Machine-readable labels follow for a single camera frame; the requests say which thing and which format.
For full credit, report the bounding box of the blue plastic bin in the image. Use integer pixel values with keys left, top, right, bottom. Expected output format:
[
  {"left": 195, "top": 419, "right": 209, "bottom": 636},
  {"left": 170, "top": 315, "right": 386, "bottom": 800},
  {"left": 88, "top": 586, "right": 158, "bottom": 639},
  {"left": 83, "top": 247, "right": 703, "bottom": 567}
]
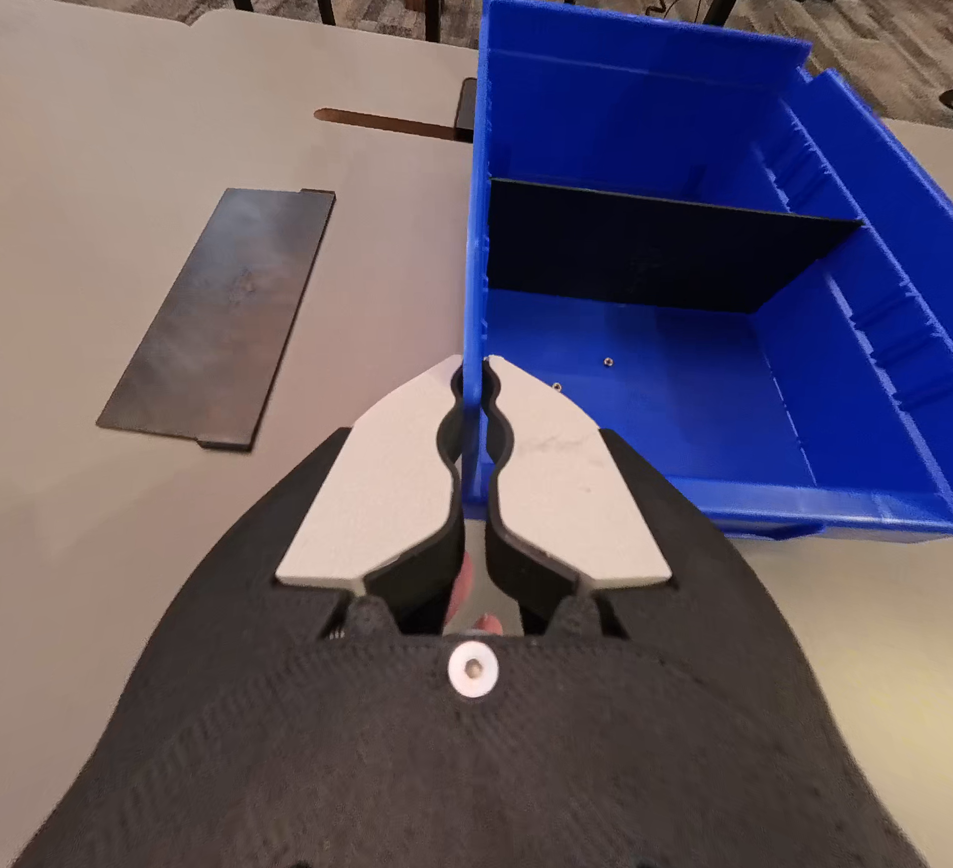
[{"left": 460, "top": 0, "right": 953, "bottom": 547}]

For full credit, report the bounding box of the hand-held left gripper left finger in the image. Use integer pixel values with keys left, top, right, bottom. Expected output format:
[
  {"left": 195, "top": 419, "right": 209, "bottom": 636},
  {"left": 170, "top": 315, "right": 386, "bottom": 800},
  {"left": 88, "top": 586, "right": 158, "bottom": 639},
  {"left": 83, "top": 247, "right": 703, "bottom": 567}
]
[{"left": 274, "top": 353, "right": 466, "bottom": 636}]

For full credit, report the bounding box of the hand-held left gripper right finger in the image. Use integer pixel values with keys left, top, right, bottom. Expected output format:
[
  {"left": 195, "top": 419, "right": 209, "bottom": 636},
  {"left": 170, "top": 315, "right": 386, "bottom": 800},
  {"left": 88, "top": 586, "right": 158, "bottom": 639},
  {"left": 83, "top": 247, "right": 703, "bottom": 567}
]
[{"left": 482, "top": 354, "right": 676, "bottom": 636}]

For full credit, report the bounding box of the person's left hand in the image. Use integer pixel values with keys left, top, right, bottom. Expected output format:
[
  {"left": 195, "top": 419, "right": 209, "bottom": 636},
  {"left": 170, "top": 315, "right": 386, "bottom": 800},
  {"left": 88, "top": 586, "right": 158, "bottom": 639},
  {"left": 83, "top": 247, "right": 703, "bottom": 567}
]
[{"left": 444, "top": 554, "right": 504, "bottom": 638}]

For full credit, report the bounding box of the black divider plate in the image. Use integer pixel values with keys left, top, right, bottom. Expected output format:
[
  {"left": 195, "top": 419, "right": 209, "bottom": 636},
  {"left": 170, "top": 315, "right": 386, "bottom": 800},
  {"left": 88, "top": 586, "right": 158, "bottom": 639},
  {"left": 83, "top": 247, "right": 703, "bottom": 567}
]
[{"left": 487, "top": 177, "right": 865, "bottom": 314}]

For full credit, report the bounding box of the dark metal divider plate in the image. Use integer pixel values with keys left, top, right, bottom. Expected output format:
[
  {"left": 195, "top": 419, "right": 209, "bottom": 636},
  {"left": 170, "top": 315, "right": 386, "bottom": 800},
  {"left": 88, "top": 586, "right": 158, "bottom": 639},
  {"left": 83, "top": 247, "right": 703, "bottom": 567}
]
[{"left": 95, "top": 186, "right": 338, "bottom": 453}]

